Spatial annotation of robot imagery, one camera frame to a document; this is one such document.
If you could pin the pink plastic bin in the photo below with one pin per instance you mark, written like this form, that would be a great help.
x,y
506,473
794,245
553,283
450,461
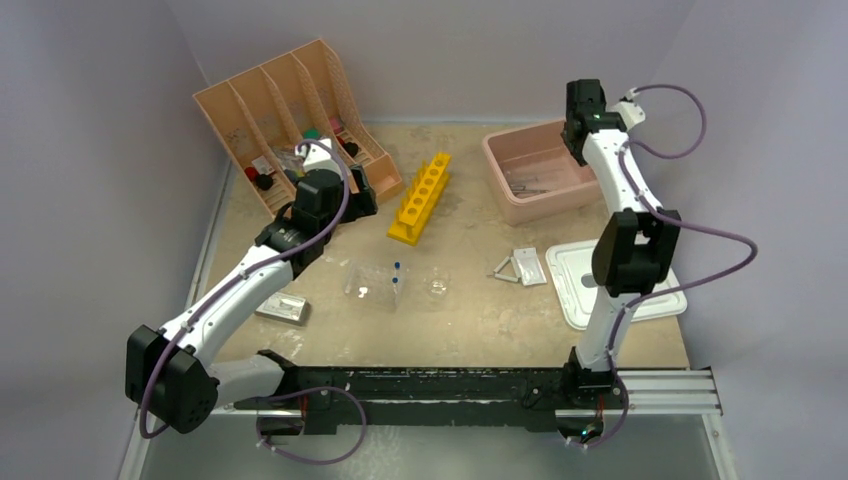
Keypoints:
x,y
532,174

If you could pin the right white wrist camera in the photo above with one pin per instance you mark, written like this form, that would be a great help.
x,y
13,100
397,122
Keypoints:
x,y
628,108

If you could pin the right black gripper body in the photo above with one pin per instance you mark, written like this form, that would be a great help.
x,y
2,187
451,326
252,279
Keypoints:
x,y
573,148

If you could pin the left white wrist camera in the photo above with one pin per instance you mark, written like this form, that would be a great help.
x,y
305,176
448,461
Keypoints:
x,y
319,154

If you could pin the green capped tube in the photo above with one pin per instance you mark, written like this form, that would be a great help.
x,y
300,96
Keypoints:
x,y
312,134

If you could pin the clear well plate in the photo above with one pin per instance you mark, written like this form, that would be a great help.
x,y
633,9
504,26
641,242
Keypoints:
x,y
369,282

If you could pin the white plastic bin lid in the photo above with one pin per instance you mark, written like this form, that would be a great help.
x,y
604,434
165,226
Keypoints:
x,y
570,268

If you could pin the metal crucible tongs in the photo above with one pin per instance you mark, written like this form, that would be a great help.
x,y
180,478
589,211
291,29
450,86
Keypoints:
x,y
527,187

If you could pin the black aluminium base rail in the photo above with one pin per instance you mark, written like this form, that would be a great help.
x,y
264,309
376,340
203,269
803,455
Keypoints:
x,y
324,398

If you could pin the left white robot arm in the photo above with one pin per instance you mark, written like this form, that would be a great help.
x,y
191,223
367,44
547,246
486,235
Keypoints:
x,y
171,372

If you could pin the black rubber stopper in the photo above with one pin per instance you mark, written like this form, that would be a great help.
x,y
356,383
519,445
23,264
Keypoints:
x,y
264,182

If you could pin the peach plastic file organizer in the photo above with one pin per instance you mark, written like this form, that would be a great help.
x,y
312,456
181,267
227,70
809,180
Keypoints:
x,y
259,115

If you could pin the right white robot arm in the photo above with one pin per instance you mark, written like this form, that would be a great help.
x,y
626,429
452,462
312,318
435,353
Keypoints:
x,y
634,252

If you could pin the metal clay triangle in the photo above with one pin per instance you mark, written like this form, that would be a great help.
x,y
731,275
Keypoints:
x,y
499,274

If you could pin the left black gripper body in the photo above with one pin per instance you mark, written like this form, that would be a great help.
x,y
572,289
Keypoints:
x,y
358,204

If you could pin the yellow test tube rack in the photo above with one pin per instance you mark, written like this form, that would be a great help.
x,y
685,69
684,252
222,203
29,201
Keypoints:
x,y
420,199

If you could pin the white slide box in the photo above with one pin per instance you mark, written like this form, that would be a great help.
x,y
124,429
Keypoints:
x,y
286,308

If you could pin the white packet pouch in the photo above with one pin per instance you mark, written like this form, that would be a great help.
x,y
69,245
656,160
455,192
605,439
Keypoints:
x,y
528,267

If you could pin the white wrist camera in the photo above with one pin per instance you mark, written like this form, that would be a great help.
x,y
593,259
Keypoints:
x,y
319,154
628,108

